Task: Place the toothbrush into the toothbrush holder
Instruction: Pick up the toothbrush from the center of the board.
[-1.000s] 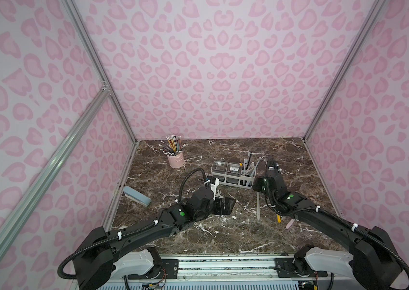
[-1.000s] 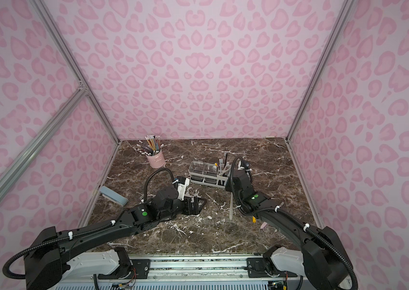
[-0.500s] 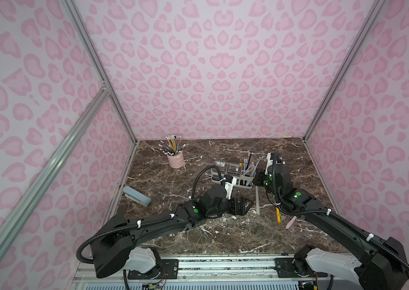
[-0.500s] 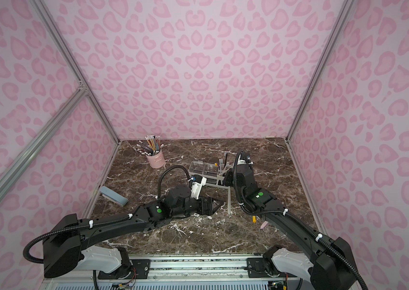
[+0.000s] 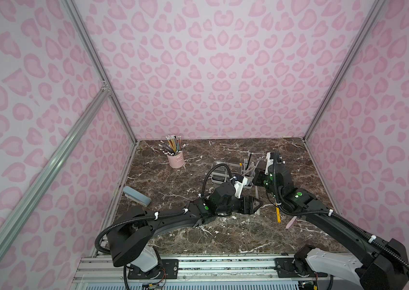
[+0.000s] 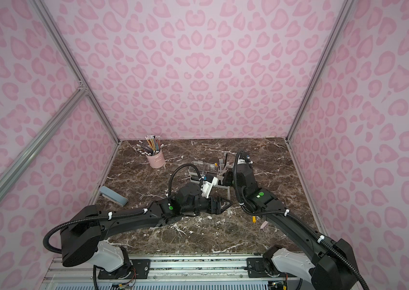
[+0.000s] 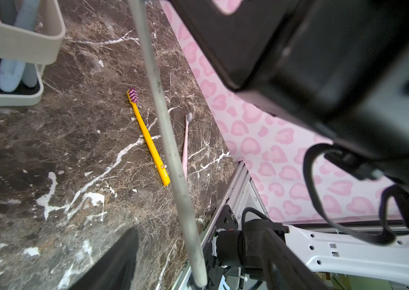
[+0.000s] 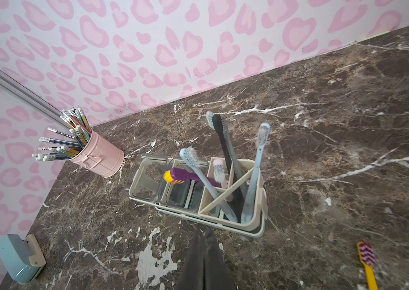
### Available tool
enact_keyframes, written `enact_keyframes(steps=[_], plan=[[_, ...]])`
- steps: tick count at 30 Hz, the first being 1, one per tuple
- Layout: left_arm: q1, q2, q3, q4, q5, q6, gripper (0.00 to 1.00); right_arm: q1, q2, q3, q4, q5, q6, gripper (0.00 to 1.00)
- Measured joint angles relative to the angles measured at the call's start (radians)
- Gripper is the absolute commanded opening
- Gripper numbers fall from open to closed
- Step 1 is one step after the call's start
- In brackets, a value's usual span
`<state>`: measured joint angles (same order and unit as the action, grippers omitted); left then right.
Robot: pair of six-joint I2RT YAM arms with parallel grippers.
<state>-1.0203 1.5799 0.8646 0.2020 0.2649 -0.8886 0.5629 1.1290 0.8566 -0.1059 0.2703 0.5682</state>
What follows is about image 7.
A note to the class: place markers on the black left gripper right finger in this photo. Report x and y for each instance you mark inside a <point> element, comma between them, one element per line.
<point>283,270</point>

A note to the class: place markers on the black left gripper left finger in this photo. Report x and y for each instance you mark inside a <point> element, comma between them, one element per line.
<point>116,268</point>

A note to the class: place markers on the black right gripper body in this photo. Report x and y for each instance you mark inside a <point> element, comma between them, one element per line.
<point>338,68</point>

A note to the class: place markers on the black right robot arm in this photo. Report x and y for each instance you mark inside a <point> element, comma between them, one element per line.
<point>302,173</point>

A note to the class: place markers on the yellow toothbrush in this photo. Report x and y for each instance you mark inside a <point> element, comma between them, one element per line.
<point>133,99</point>

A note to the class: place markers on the cream toothbrush holder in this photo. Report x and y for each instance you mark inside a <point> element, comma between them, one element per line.
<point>25,50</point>

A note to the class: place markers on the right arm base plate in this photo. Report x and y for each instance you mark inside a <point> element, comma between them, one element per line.
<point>234,245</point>

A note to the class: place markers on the aluminium front rail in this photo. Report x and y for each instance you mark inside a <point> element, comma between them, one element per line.
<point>239,194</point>

